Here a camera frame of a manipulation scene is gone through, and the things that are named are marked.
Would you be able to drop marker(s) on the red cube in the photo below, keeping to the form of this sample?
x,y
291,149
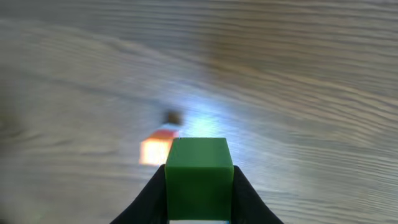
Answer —
x,y
164,134

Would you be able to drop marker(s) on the green cube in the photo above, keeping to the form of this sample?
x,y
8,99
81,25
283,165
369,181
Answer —
x,y
199,180

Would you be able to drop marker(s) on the orange cube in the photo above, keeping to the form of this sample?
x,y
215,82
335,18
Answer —
x,y
154,152

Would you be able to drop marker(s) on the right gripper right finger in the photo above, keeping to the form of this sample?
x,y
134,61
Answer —
x,y
248,205

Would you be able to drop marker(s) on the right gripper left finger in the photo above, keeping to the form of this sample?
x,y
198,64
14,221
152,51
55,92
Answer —
x,y
149,205

